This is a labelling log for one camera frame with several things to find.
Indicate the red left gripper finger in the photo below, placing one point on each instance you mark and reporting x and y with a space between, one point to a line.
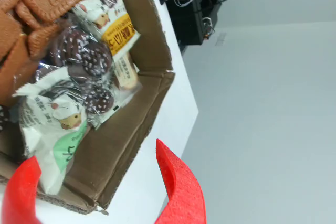
19 195

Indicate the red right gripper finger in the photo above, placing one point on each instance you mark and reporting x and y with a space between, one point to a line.
186 195

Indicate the brown cardboard box bin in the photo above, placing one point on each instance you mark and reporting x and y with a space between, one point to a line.
126 134

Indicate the beige finger biscuit packet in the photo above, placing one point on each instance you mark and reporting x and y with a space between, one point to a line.
126 74

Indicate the chocolate sprinkle cookie clear packet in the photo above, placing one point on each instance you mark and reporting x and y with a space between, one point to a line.
86 53
102 100

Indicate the green sunflower seed snack packet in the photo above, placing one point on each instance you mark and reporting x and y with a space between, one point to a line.
44 134

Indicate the plain brown biscuit packet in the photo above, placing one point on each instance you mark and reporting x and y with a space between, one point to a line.
8 35
15 74
43 40

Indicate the yellow sunflower seed snack packet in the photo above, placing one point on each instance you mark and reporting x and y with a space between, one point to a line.
118 32

